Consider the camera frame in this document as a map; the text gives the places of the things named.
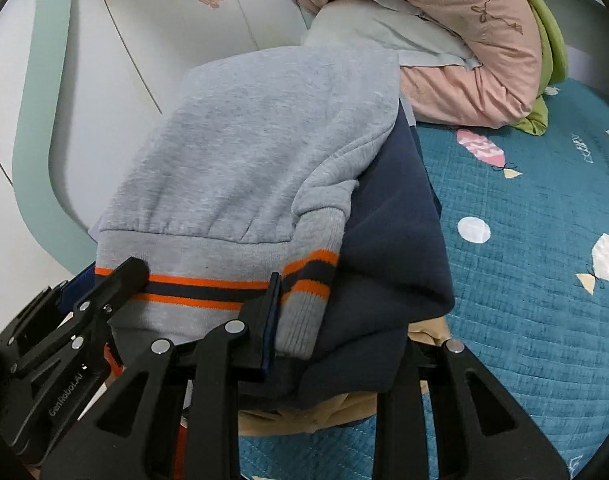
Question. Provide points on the red object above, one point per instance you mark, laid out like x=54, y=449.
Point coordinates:
x=180, y=445

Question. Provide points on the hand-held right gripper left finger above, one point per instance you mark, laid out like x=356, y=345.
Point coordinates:
x=270, y=330

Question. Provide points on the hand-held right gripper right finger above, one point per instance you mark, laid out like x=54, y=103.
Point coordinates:
x=399, y=420

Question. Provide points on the pale blue pillow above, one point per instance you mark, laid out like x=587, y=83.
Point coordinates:
x=384, y=30

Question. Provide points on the teal quilted bed sheet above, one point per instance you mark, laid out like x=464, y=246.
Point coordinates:
x=524, y=260

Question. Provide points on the white wardrobe with butterflies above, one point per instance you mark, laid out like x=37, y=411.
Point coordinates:
x=184, y=25

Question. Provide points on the mint green bunk bed frame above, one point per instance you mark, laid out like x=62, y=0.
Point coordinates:
x=39, y=110

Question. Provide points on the tan pants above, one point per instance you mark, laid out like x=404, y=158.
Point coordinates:
x=294, y=417

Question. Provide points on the grey jacket with navy sleeves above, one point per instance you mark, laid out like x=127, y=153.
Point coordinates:
x=264, y=135

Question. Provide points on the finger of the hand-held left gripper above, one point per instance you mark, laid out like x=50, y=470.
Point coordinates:
x=119, y=285
x=77, y=287

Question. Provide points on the pink quilt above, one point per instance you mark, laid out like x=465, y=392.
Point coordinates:
x=444, y=10

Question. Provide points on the green quilt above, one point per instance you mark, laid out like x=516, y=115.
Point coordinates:
x=549, y=50

